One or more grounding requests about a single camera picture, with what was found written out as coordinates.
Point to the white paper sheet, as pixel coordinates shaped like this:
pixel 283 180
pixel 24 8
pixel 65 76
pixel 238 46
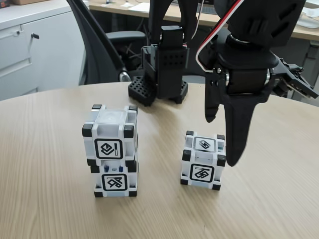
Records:
pixel 139 7

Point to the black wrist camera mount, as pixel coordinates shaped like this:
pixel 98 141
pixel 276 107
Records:
pixel 299 84

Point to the white drawer cabinet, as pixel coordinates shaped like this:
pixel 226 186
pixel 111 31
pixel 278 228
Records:
pixel 49 62

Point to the silver laptop stand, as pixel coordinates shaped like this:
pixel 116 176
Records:
pixel 309 18

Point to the white cube with layers symbol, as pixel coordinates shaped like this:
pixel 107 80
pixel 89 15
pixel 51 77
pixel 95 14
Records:
pixel 108 149

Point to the black mesh office chair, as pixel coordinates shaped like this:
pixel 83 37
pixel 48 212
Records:
pixel 99 49

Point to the wooden office desk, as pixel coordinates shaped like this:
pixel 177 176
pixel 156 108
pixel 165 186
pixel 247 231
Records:
pixel 112 11

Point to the black cabinet key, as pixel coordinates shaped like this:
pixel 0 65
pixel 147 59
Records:
pixel 35 36

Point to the white cube with lightning symbol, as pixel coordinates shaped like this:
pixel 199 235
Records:
pixel 202 171

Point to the brown cardboard box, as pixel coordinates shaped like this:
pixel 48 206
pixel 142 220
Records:
pixel 30 2

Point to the white cube with KR symbol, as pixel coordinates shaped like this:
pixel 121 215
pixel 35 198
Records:
pixel 113 184

